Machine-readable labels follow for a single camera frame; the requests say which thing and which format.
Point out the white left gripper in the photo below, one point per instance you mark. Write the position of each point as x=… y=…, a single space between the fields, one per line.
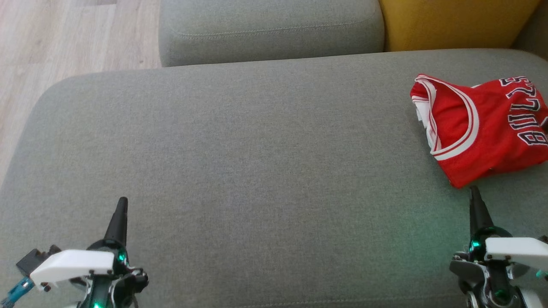
x=72 y=265

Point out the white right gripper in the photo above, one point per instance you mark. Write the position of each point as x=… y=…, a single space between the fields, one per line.
x=518 y=252

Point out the red basketball jersey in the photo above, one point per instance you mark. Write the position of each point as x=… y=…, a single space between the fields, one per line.
x=483 y=132

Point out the large grey sofa seat cushion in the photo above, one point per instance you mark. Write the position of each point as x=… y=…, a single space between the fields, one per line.
x=257 y=162

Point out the grey sofa backrest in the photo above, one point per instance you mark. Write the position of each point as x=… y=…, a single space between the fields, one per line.
x=535 y=40

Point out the yellow sofa cushion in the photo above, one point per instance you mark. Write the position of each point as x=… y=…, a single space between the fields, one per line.
x=454 y=23

